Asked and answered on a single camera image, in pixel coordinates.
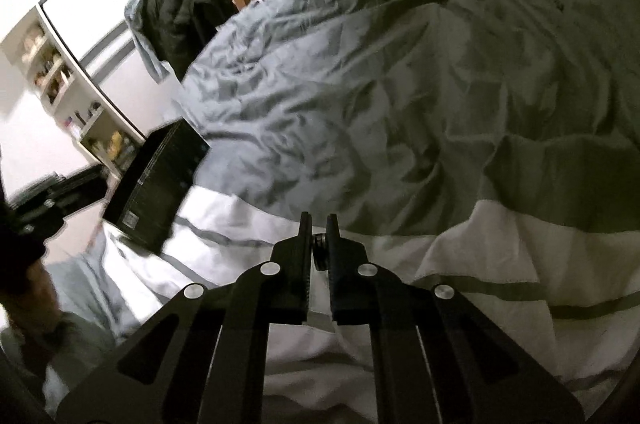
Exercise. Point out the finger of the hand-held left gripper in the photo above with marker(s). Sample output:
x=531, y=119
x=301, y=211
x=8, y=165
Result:
x=75, y=191

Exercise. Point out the white shelf unit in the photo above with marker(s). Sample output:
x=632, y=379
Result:
x=65, y=103

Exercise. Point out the black cardboard box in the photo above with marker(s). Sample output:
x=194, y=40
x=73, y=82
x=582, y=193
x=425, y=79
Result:
x=150, y=184

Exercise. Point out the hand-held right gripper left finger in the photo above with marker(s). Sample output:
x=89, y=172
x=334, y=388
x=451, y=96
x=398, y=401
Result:
x=302, y=259

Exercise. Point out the person's left forearm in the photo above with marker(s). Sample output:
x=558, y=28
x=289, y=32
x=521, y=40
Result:
x=47, y=299

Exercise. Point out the light blue denim garment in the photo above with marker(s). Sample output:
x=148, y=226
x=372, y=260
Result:
x=147, y=48

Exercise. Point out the grey white striped duvet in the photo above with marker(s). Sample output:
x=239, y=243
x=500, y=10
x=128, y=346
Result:
x=375, y=78

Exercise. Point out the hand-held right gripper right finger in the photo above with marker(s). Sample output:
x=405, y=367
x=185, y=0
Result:
x=336, y=259

